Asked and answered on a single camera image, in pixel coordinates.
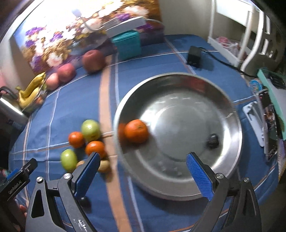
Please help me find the green apple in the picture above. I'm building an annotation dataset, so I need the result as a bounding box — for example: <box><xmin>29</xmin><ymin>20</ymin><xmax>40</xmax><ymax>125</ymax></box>
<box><xmin>81</xmin><ymin>119</ymin><xmax>101</xmax><ymax>143</ymax></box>
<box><xmin>60</xmin><ymin>149</ymin><xmax>78</xmax><ymax>173</ymax></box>

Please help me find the orange tangerine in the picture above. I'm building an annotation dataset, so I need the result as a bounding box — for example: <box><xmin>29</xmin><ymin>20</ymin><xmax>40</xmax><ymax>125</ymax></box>
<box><xmin>85</xmin><ymin>141</ymin><xmax>107</xmax><ymax>159</ymax></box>
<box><xmin>68</xmin><ymin>132</ymin><xmax>85</xmax><ymax>148</ymax></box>

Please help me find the orange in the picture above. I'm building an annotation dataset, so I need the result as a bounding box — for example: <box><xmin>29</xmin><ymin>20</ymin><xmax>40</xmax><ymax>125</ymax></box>
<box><xmin>124</xmin><ymin>119</ymin><xmax>149</xmax><ymax>143</ymax></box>

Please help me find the steel thermos kettle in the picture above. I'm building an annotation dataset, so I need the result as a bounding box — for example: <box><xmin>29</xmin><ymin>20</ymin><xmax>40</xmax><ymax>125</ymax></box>
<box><xmin>1</xmin><ymin>86</ymin><xmax>28</xmax><ymax>129</ymax></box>

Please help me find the yellow banana bunch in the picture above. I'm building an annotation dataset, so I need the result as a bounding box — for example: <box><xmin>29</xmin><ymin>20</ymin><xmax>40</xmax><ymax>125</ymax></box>
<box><xmin>16</xmin><ymin>72</ymin><xmax>46</xmax><ymax>109</ymax></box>

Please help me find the black smartphone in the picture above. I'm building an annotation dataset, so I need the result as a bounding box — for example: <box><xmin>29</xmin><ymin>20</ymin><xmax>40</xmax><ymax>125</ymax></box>
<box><xmin>256</xmin><ymin>89</ymin><xmax>278</xmax><ymax>162</ymax></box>

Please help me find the large steel bowl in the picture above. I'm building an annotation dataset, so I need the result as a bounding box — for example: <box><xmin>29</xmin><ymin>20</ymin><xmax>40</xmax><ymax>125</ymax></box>
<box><xmin>114</xmin><ymin>72</ymin><xmax>243</xmax><ymax>201</ymax></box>

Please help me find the white phone stand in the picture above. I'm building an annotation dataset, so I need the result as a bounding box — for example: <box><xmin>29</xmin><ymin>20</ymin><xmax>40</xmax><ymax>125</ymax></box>
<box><xmin>242</xmin><ymin>101</ymin><xmax>265</xmax><ymax>147</ymax></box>

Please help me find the pale red apple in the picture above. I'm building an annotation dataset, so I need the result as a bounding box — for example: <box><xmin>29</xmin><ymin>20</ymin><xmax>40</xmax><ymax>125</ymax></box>
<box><xmin>46</xmin><ymin>72</ymin><xmax>60</xmax><ymax>91</ymax></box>

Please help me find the red apple middle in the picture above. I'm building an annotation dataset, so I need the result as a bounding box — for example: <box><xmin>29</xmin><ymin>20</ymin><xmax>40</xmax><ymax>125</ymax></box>
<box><xmin>57</xmin><ymin>63</ymin><xmax>76</xmax><ymax>83</ymax></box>

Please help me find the round blue sticker lid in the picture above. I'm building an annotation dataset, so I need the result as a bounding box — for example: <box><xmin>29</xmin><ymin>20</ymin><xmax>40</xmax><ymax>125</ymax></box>
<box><xmin>249</xmin><ymin>78</ymin><xmax>263</xmax><ymax>93</ymax></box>

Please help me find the teal book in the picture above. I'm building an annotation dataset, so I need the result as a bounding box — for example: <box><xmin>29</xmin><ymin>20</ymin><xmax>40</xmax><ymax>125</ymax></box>
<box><xmin>257</xmin><ymin>69</ymin><xmax>285</xmax><ymax>141</ymax></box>

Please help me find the dark red apple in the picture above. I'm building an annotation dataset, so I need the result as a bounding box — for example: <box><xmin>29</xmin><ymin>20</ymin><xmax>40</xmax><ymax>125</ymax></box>
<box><xmin>82</xmin><ymin>49</ymin><xmax>106</xmax><ymax>73</ymax></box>

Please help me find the black power adapter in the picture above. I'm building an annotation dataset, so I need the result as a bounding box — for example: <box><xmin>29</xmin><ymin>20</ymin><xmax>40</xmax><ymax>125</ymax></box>
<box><xmin>187</xmin><ymin>46</ymin><xmax>202</xmax><ymax>68</ymax></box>

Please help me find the floral painting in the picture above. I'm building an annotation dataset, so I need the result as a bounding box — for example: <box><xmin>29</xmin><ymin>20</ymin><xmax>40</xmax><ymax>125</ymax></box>
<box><xmin>14</xmin><ymin>1</ymin><xmax>164</xmax><ymax>74</ymax></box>

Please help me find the pink plastic bag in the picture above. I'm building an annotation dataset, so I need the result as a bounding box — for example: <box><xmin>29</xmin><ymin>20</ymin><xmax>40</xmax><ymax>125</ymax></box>
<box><xmin>215</xmin><ymin>36</ymin><xmax>240</xmax><ymax>57</ymax></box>

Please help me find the teal plastic box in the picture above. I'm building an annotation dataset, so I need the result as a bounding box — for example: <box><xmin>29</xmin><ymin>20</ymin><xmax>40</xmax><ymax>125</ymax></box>
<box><xmin>112</xmin><ymin>30</ymin><xmax>142</xmax><ymax>61</ymax></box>

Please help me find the white shelf rack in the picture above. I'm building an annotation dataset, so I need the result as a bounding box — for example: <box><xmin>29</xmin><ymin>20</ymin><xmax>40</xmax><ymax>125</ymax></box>
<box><xmin>207</xmin><ymin>0</ymin><xmax>286</xmax><ymax>77</ymax></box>

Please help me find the white desk lamp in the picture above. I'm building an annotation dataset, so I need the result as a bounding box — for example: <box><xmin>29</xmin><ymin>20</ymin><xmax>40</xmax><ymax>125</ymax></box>
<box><xmin>72</xmin><ymin>10</ymin><xmax>146</xmax><ymax>38</ymax></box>

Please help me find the black power cable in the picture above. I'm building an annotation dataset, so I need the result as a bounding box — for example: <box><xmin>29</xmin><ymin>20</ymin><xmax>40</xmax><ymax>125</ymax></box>
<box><xmin>200</xmin><ymin>47</ymin><xmax>257</xmax><ymax>79</ymax></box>

